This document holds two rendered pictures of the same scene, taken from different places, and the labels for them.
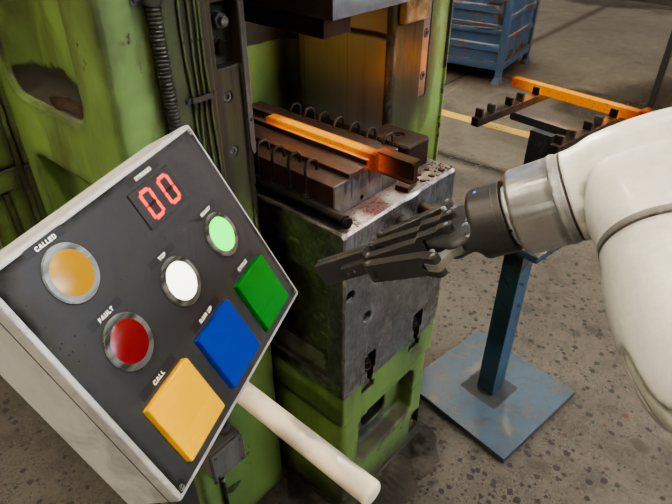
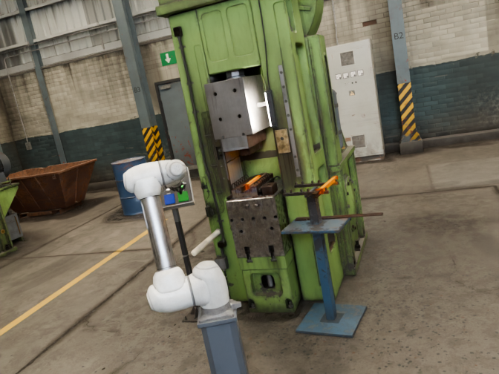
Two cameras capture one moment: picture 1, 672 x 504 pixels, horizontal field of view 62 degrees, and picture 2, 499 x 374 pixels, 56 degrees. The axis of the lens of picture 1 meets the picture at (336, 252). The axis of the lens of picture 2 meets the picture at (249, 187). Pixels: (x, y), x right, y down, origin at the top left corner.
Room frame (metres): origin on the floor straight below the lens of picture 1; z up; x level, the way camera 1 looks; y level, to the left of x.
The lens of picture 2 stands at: (-0.09, -3.23, 1.69)
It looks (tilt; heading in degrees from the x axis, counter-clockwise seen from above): 12 degrees down; 70
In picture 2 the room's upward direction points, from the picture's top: 11 degrees counter-clockwise
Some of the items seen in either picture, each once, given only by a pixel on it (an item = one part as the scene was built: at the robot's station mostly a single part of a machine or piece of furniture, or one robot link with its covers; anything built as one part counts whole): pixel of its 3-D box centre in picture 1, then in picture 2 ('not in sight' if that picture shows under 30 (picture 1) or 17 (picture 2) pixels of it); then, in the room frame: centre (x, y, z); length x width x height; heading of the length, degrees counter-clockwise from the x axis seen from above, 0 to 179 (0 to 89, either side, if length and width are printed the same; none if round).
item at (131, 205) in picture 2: not in sight; (134, 185); (0.74, 4.77, 0.44); 0.59 x 0.59 x 0.88
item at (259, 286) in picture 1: (260, 292); (183, 197); (0.58, 0.10, 1.01); 0.07 x 0.05 x 0.07; 163
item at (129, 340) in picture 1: (129, 341); not in sight; (0.40, 0.20, 1.09); 0.05 x 0.03 x 0.04; 138
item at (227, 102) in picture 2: not in sight; (243, 105); (1.16, 0.07, 1.56); 0.42 x 0.39 x 0.40; 48
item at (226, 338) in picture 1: (226, 343); (169, 199); (0.48, 0.13, 1.01); 0.07 x 0.05 x 0.07; 163
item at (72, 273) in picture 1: (71, 272); not in sight; (0.41, 0.24, 1.16); 0.05 x 0.03 x 0.04; 138
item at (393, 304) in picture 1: (309, 240); (266, 216); (1.18, 0.07, 0.69); 0.56 x 0.38 x 0.45; 48
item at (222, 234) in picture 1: (221, 234); not in sight; (0.59, 0.14, 1.09); 0.05 x 0.03 x 0.04; 138
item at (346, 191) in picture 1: (292, 150); (253, 184); (1.13, 0.10, 0.96); 0.42 x 0.20 x 0.09; 48
